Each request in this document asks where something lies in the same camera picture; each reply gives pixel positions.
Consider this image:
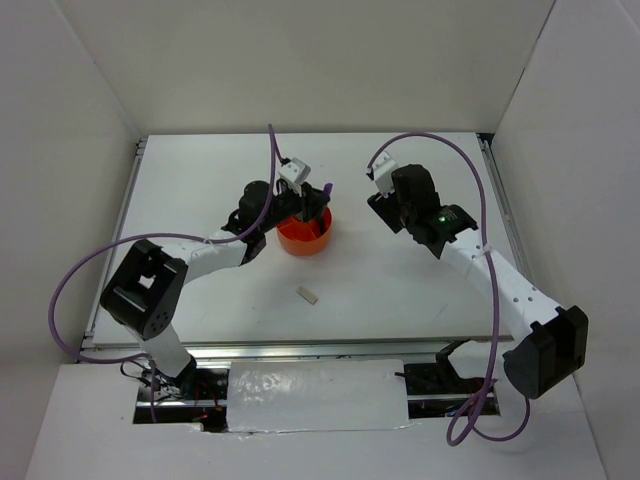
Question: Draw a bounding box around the pink black highlighter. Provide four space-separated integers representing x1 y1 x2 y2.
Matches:
314 214 327 236

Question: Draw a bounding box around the orange round organizer container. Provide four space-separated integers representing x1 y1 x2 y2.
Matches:
276 207 333 257

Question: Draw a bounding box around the beige eraser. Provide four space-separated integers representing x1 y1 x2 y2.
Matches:
296 286 318 305

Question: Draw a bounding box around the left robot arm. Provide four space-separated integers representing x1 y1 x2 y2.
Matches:
100 180 333 399

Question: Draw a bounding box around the aluminium rail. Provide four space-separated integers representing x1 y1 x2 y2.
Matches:
76 335 491 363
477 132 559 354

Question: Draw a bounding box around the white cover panel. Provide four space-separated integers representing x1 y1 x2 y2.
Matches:
226 359 410 433

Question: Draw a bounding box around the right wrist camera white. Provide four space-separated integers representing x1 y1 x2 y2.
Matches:
366 151 399 197

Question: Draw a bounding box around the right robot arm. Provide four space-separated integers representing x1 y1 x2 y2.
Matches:
367 159 589 399

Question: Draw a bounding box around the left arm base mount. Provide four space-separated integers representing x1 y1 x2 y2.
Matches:
119 360 230 433

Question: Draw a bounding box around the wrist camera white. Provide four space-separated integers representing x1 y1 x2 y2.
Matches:
278 158 311 197
366 151 399 197

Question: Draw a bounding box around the aluminium front rail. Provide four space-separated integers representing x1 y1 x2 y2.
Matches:
76 335 491 363

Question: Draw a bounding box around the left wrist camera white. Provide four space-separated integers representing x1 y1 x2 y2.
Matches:
278 158 311 197

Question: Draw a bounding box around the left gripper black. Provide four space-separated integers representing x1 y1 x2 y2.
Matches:
259 182 331 234

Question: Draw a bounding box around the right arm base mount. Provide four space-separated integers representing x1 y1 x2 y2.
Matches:
394 340 484 419

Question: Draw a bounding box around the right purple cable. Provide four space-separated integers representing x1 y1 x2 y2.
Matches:
367 132 532 446

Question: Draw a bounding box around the aluminium right rail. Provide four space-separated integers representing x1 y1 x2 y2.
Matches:
477 132 559 354

